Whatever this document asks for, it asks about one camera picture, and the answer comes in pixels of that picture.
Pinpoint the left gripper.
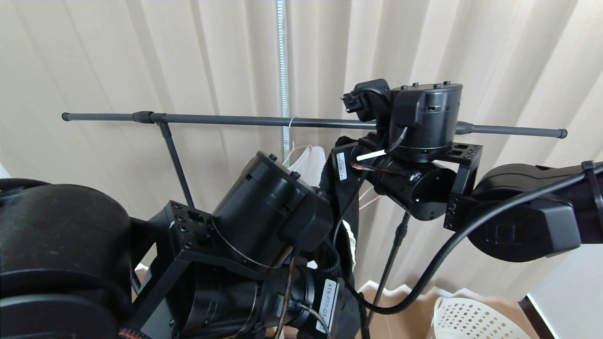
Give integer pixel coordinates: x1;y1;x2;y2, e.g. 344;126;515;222
301;269;362;339

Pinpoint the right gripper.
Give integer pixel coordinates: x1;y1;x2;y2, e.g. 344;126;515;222
331;136;391;190

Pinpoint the pink clothes hanger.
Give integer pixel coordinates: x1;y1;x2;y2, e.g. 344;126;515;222
282;116;312;166
358;187;383;211

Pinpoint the black garment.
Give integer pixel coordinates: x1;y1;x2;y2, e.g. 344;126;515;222
318;158;362;302

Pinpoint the black clothes rack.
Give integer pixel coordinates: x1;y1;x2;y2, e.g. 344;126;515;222
61;111;568;330

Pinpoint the white laundry basket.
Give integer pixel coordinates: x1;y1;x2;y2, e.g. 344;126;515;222
430;297;530;339

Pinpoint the beige curtain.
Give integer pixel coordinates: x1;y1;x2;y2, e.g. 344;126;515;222
0;0;603;302

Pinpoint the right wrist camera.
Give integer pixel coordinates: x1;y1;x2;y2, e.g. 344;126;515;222
342;79;392;124

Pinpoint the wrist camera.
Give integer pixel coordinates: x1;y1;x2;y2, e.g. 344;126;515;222
342;79;392;124
278;186;334;253

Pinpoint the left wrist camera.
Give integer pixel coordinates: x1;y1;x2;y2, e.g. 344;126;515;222
278;186;334;253

